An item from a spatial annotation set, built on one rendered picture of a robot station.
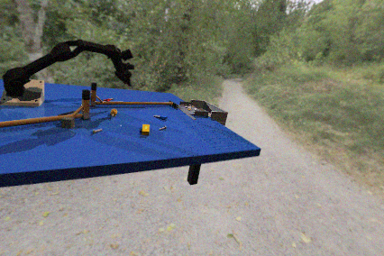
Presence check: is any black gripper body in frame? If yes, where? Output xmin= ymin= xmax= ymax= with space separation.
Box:
xmin=114 ymin=62 xmax=132 ymax=78

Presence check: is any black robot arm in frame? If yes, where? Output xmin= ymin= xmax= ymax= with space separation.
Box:
xmin=2 ymin=40 xmax=133 ymax=96

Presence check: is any long wooden pole with black end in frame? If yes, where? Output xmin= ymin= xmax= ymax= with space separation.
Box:
xmin=0 ymin=89 xmax=91 ymax=128

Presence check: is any orange long-handled scraper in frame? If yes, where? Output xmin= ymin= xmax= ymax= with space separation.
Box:
xmin=90 ymin=82 xmax=178 ymax=108

